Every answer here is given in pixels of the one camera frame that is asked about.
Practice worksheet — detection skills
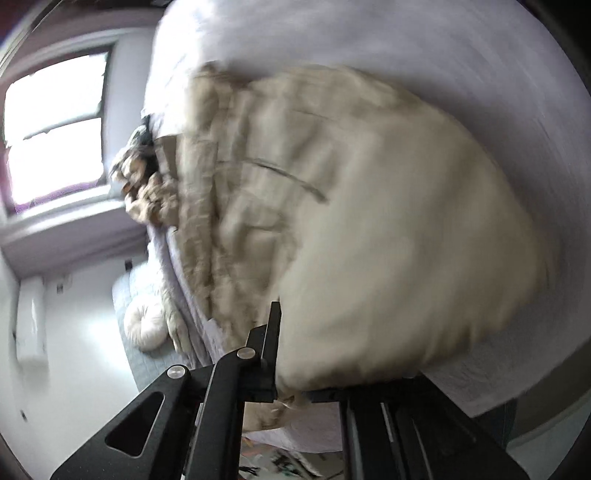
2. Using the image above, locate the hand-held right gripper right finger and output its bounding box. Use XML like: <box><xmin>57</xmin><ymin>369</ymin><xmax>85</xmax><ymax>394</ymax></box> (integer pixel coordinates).
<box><xmin>304</xmin><ymin>375</ymin><xmax>530</xmax><ymax>480</ymax></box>

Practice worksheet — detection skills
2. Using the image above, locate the white air conditioner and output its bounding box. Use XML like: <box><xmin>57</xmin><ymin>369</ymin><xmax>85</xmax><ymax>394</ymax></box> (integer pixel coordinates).
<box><xmin>14</xmin><ymin>281</ymin><xmax>49</xmax><ymax>365</ymax></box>

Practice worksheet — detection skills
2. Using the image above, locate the brown framed window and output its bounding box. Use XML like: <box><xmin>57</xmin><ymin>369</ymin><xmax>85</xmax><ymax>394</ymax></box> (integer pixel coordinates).
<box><xmin>0</xmin><ymin>44</ymin><xmax>114</xmax><ymax>213</ymax></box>

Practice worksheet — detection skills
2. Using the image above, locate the lilac bedspread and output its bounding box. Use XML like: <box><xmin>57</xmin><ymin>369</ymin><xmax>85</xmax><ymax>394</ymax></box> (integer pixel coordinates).
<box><xmin>139</xmin><ymin>0</ymin><xmax>578</xmax><ymax>455</ymax></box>

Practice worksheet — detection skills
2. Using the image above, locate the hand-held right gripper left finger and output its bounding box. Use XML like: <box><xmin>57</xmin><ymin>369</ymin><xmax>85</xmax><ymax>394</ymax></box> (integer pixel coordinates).
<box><xmin>50</xmin><ymin>301</ymin><xmax>283</xmax><ymax>480</ymax></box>

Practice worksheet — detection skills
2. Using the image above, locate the beige striped garment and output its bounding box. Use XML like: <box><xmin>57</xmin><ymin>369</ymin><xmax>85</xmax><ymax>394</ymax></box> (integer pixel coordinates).
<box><xmin>111</xmin><ymin>124</ymin><xmax>178</xmax><ymax>227</ymax></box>

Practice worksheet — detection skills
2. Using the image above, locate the round cream pillow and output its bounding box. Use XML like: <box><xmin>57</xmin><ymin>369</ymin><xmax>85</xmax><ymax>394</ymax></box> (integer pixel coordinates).
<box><xmin>124</xmin><ymin>302</ymin><xmax>169</xmax><ymax>354</ymax></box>

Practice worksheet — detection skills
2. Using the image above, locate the khaki puffer jacket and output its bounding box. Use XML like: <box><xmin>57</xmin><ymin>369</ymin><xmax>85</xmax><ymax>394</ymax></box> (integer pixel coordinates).
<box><xmin>150</xmin><ymin>62</ymin><xmax>552</xmax><ymax>432</ymax></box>

